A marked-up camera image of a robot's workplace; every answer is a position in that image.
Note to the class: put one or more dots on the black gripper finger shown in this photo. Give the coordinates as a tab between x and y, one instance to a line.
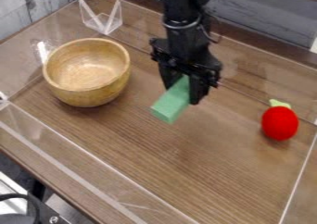
198	89
169	74

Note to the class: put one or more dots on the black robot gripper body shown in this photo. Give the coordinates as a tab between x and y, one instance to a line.
184	49

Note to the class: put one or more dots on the green rectangular block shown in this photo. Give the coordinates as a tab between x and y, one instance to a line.
172	101

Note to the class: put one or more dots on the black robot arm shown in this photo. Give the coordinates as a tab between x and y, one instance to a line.
184	11

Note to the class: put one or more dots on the wooden bowl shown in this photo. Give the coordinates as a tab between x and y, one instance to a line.
87	71

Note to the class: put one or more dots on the clear acrylic corner bracket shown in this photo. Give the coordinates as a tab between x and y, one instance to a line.
104	23

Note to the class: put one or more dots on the clear acrylic tray wall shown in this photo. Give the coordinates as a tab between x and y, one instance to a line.
132	170

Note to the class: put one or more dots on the black metal bracket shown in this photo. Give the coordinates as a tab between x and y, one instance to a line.
48	215

